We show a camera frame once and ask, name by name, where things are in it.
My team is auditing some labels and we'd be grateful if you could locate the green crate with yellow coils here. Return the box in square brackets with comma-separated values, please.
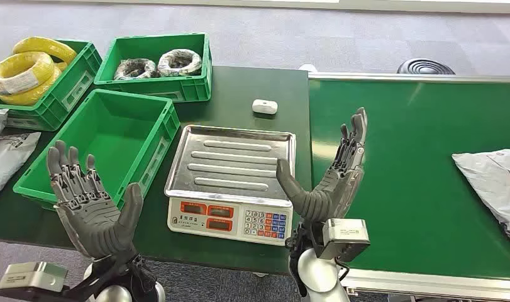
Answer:
[0, 39, 103, 132]

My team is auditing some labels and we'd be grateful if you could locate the black ribbed round base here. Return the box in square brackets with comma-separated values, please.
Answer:
[396, 58, 457, 76]

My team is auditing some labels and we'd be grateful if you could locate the green crate with speckled coils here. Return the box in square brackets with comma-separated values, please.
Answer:
[94, 33, 213, 103]

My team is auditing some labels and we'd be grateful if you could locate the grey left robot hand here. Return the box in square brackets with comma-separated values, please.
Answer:
[46, 140, 144, 259]

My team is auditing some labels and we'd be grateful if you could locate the small white plastic case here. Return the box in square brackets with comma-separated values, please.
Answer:
[252, 99, 279, 115]

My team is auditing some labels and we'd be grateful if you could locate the electronic scale with steel tray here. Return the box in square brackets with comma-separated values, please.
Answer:
[164, 124, 297, 247]

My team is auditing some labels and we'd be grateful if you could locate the black white speckled wire coil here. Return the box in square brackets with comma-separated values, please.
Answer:
[157, 49, 203, 77]
[113, 58, 158, 81]

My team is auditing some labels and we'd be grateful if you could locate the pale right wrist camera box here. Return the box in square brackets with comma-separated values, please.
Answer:
[319, 218, 371, 262]

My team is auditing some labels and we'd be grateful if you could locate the empty green plastic crate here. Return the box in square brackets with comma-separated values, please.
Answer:
[13, 88, 181, 211]

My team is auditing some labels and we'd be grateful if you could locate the dark green table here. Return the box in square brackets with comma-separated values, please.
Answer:
[0, 65, 318, 276]

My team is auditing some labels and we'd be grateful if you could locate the yellow wire coil with label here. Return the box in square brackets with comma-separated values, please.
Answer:
[0, 52, 55, 96]

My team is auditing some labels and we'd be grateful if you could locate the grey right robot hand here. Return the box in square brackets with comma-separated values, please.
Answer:
[276, 107, 369, 224]

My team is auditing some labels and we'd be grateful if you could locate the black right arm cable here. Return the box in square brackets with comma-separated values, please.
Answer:
[335, 259, 352, 285]

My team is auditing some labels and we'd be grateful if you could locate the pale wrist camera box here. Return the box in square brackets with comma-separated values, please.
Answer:
[319, 218, 371, 262]
[0, 261, 69, 302]

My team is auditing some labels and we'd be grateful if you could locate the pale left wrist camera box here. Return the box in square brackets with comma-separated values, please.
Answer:
[0, 261, 69, 302]

